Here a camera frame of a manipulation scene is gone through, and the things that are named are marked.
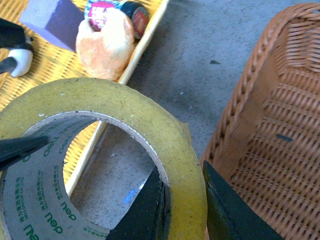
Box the yellow packing tape roll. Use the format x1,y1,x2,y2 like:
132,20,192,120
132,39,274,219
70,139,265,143
0,78,207,240

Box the brown wicker basket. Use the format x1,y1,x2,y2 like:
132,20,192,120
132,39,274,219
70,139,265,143
201,3,320,240

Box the magenta small can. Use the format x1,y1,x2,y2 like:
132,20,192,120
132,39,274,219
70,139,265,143
84,0,149,40

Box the purple foam cube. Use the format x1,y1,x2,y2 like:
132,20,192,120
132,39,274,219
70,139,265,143
19,0,84,52

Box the orange plush croissant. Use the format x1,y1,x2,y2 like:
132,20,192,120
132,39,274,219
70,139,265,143
75,8,135,81

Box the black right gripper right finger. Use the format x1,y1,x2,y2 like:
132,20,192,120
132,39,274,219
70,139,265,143
202,161,282,240

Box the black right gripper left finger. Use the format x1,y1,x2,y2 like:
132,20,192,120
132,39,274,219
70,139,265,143
106,167,171,240

